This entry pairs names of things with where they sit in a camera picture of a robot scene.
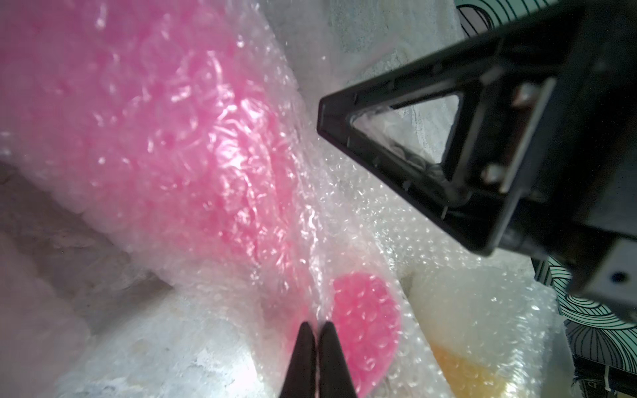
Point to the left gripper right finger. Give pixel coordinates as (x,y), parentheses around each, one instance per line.
(334,380)

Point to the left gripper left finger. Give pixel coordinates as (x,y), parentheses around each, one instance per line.
(300,379)

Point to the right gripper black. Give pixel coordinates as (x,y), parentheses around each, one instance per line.
(580,206)

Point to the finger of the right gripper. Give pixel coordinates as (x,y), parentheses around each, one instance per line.
(455,134)

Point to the bubble wrap sheet of yellow glass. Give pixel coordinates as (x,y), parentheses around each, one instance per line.
(493,311)

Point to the bubble wrap sheet of pink glass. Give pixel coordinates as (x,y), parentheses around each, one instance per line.
(81,317)

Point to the pink wine glass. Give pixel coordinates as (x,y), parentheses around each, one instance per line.
(175,128)

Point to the yellow wine glass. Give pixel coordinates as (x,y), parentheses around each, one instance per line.
(468,378)

